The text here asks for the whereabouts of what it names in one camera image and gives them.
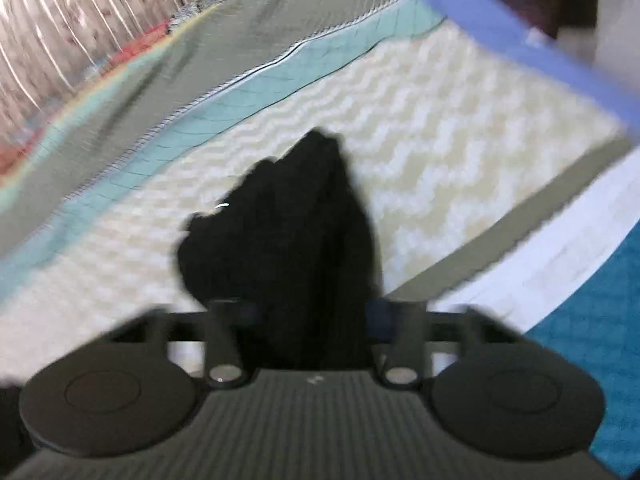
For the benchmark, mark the periwinkle blue pillow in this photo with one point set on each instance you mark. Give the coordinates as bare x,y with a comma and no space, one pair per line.
505,25

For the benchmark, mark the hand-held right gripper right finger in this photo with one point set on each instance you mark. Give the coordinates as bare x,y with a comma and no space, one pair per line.
378,318

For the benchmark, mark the patterned striped bedsheet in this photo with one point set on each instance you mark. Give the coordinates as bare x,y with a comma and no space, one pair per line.
400,125

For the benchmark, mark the black pants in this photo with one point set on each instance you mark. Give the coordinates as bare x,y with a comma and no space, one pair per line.
295,255

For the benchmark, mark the red floral cloth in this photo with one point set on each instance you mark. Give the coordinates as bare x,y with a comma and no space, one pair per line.
30,145

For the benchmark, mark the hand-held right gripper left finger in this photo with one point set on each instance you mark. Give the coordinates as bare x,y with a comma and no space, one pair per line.
223,332

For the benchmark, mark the floral beige curtain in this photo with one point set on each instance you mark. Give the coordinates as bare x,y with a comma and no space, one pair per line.
75,25

